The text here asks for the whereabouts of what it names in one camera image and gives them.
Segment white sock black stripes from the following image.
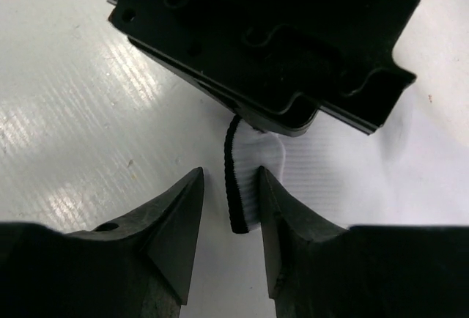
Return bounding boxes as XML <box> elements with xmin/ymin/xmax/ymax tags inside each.
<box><xmin>225</xmin><ymin>0</ymin><xmax>468</xmax><ymax>233</ymax></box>

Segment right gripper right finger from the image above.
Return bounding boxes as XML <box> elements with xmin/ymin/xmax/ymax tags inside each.
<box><xmin>258</xmin><ymin>168</ymin><xmax>468</xmax><ymax>317</ymax></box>

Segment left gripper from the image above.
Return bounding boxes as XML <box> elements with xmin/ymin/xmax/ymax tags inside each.
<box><xmin>106</xmin><ymin>0</ymin><xmax>421</xmax><ymax>137</ymax></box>

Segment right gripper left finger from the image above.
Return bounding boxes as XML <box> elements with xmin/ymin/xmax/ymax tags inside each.
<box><xmin>1</xmin><ymin>168</ymin><xmax>204</xmax><ymax>317</ymax></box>

